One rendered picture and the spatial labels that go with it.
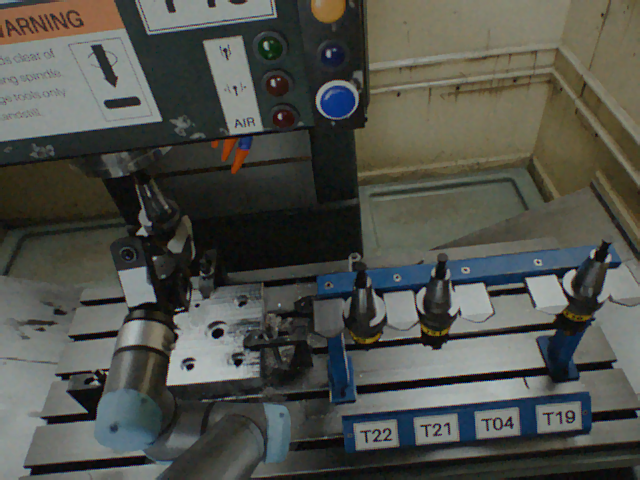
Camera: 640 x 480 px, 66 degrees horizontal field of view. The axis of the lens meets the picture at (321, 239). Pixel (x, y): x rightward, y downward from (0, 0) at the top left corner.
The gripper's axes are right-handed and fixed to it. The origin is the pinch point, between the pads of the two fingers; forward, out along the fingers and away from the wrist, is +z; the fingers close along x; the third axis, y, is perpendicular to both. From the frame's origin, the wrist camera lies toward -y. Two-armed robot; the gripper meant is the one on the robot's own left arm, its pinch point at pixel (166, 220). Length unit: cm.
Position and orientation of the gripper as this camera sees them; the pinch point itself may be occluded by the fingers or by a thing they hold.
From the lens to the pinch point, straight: 84.9
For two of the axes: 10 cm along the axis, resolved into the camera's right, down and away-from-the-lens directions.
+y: 1.0, 6.7, 7.4
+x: 9.9, -1.1, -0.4
